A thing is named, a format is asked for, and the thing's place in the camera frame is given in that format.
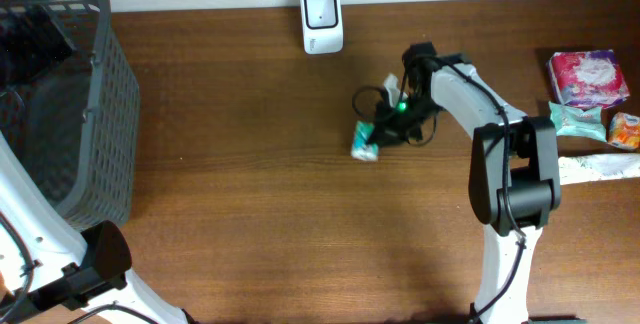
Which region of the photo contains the dark grey plastic basket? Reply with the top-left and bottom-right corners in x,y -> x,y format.
1,0 -> 140,231

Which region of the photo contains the white barcode scanner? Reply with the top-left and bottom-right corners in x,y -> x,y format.
300,0 -> 344,55

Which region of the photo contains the white tube with cork cap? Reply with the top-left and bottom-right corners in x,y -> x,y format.
558,153 -> 639,185

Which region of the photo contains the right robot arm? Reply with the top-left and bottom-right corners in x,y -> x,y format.
362,42 -> 561,323

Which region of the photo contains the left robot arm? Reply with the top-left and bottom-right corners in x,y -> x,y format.
1,2 -> 189,323

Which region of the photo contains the teal wet wipes pouch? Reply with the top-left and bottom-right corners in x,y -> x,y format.
548,102 -> 606,142

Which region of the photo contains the red purple tissue pack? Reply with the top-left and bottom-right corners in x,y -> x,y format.
547,49 -> 630,110

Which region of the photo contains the orange pocket tissue pack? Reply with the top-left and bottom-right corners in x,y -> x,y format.
608,112 -> 639,150

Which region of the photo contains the green pocket tissue pack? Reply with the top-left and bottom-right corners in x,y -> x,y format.
351,121 -> 379,162

